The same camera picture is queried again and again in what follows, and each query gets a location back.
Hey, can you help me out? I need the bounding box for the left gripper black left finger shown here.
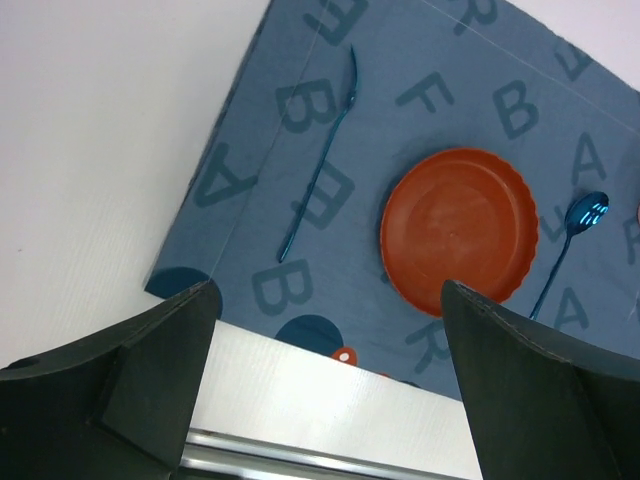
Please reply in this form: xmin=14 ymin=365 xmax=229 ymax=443
xmin=1 ymin=281 xmax=222 ymax=479

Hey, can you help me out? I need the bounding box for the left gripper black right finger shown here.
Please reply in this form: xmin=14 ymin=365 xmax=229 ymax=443
xmin=441 ymin=280 xmax=639 ymax=479

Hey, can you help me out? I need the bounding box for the blue metal spoon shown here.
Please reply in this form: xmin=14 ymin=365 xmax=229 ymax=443
xmin=529 ymin=191 xmax=610 ymax=320

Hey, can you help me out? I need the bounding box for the red plastic plate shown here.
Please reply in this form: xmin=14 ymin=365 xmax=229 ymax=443
xmin=379 ymin=147 xmax=539 ymax=317

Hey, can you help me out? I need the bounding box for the blue letter-print placemat cloth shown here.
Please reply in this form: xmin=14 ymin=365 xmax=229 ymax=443
xmin=146 ymin=1 xmax=639 ymax=397

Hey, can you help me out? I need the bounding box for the blue metal fork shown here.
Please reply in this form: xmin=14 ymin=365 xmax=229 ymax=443
xmin=276 ymin=44 xmax=359 ymax=263

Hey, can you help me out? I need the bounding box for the aluminium rail frame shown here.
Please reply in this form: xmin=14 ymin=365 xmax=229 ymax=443
xmin=179 ymin=429 xmax=448 ymax=480

